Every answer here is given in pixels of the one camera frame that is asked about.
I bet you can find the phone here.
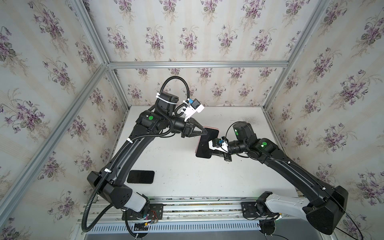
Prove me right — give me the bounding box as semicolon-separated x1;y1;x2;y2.
195;127;220;159

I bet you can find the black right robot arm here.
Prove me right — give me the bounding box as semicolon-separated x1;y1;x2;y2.
208;122;349;235

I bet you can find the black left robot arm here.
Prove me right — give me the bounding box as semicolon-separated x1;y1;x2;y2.
86;93;208;212

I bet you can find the black pad near left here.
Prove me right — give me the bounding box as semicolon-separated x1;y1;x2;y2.
127;170;155;185

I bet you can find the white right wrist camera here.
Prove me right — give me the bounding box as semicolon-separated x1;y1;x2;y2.
209;138;228;152

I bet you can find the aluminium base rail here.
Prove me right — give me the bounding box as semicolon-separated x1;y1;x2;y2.
76;196;326;224

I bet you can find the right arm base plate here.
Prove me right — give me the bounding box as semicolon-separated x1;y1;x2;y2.
241;201;280;220

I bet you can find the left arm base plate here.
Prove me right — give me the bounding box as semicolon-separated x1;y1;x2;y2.
122;204;164;221

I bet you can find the aluminium frame top bar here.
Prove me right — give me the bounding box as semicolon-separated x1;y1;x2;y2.
107;61;289;69

